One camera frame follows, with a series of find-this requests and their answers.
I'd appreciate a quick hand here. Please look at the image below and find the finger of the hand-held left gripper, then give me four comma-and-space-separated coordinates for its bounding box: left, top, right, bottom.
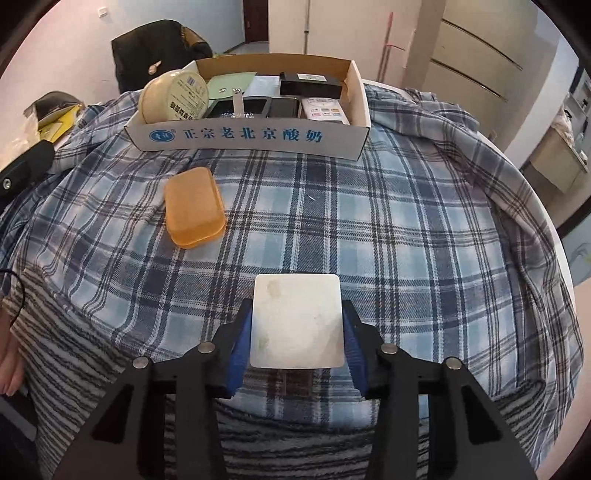
0, 138, 56, 199

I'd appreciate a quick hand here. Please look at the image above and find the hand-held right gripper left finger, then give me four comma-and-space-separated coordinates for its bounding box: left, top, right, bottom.
53, 300, 254, 480

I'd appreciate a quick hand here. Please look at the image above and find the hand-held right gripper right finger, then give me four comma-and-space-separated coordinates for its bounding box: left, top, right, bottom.
342, 299, 539, 480

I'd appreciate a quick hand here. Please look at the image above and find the white power adapter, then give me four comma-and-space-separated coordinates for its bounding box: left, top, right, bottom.
249, 274, 347, 398

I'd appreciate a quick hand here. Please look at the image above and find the cream round jar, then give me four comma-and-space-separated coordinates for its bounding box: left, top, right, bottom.
139, 68, 211, 125

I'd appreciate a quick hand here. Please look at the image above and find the black square frame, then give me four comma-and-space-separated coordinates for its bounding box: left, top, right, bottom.
205, 96, 271, 120

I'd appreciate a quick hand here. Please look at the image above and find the green card sleeve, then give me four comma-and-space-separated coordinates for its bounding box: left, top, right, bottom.
205, 71, 257, 101

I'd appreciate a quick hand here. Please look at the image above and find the shallow cardboard box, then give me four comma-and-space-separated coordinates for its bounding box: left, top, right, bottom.
124, 54, 371, 161

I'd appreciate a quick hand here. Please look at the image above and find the white remote control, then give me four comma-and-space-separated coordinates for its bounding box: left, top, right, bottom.
300, 96, 349, 125

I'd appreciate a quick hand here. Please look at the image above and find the small white box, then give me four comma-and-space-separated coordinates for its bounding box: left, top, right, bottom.
253, 75, 282, 97

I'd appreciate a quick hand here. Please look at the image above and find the glossy black box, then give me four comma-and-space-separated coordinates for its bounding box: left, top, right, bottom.
269, 96, 300, 121

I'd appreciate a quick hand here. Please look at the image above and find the black box with white label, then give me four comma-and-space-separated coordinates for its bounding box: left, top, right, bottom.
279, 71, 345, 99

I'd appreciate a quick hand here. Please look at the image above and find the blue plaid cloth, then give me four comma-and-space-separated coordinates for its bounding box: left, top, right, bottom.
0, 78, 571, 416

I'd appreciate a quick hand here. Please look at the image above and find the black jacket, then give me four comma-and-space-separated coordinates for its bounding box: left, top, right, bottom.
111, 19, 214, 95

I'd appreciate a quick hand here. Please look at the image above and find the grey striped blanket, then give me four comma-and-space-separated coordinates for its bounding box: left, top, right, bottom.
2, 268, 550, 480

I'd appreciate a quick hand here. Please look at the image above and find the dark brown door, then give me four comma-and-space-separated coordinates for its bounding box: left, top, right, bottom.
242, 0, 270, 44

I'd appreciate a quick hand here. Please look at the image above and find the beige vanity cabinet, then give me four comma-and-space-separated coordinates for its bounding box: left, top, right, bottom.
519, 124, 591, 195

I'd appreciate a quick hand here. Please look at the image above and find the pink broom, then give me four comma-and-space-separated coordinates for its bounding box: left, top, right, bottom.
376, 13, 402, 81

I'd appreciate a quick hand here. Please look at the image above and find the pink cloth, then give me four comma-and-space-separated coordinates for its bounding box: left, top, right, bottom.
551, 104, 589, 144

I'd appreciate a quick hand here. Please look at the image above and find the beige refrigerator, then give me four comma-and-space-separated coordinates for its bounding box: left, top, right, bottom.
422, 0, 561, 121

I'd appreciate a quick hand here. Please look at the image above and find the black cable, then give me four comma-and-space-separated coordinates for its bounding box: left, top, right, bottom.
0, 269, 25, 326

